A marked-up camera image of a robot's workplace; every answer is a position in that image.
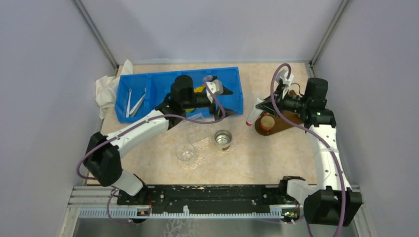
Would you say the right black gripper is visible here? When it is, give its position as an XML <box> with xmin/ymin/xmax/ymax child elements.
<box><xmin>256</xmin><ymin>85</ymin><xmax>309</xmax><ymax>118</ymax></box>

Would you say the tall white toothpaste tube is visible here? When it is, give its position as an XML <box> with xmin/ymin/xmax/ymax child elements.
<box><xmin>246</xmin><ymin>97</ymin><xmax>263</xmax><ymax>126</ymax></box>

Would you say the white ceramic cup cork base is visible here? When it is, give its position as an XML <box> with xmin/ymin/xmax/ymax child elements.
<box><xmin>260</xmin><ymin>116</ymin><xmax>275</xmax><ymax>131</ymax></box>

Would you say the silver metal cup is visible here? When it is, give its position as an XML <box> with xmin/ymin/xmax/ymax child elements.
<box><xmin>214</xmin><ymin>130</ymin><xmax>233</xmax><ymax>151</ymax></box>

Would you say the clear glass cup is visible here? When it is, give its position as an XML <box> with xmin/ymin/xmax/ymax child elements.
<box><xmin>175</xmin><ymin>143</ymin><xmax>196</xmax><ymax>161</ymax></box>

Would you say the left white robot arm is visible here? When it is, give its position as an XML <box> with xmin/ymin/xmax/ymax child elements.
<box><xmin>78</xmin><ymin>75</ymin><xmax>236</xmax><ymax>204</ymax></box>

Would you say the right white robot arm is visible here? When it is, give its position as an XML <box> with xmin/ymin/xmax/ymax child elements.
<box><xmin>256</xmin><ymin>78</ymin><xmax>363</xmax><ymax>228</ymax></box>

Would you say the brown wooden tray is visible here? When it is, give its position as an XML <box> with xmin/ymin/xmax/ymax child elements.
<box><xmin>254</xmin><ymin>91</ymin><xmax>305</xmax><ymax>136</ymax></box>

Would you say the clear textured oval tray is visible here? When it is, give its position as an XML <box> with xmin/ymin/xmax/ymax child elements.
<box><xmin>177</xmin><ymin>135</ymin><xmax>238</xmax><ymax>171</ymax></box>

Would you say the blue divided plastic bin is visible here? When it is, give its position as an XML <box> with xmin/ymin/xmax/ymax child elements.
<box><xmin>115</xmin><ymin>67</ymin><xmax>244</xmax><ymax>123</ymax></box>

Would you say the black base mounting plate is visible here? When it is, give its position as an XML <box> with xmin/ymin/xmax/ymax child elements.
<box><xmin>117</xmin><ymin>185</ymin><xmax>301</xmax><ymax>222</ymax></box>

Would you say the white crumpled cloth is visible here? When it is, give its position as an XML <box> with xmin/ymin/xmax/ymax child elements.
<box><xmin>95</xmin><ymin>59</ymin><xmax>133</xmax><ymax>119</ymax></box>

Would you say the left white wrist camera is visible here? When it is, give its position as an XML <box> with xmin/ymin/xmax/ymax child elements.
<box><xmin>204</xmin><ymin>76</ymin><xmax>224</xmax><ymax>98</ymax></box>

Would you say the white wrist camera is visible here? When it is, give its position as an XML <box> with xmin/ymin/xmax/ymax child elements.
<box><xmin>204</xmin><ymin>76</ymin><xmax>224</xmax><ymax>98</ymax></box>
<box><xmin>275</xmin><ymin>70</ymin><xmax>294</xmax><ymax>97</ymax></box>

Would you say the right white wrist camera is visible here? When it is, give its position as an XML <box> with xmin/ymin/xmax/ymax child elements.
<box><xmin>275</xmin><ymin>70</ymin><xmax>294</xmax><ymax>97</ymax></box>

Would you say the aluminium frame rail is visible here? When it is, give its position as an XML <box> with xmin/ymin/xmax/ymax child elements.
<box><xmin>67</xmin><ymin>185</ymin><xmax>365</xmax><ymax>219</ymax></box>

